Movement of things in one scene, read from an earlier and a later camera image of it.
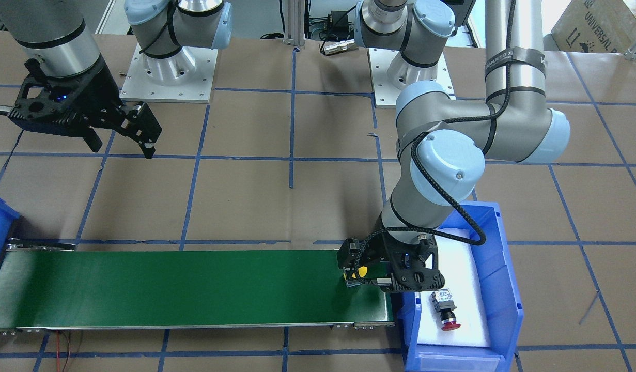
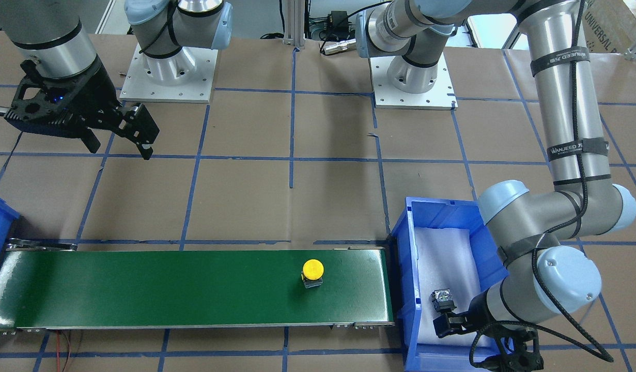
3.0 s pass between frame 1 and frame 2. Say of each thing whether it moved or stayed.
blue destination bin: stayed
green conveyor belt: stayed
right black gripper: stayed
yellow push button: moved
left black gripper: moved
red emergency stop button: stayed
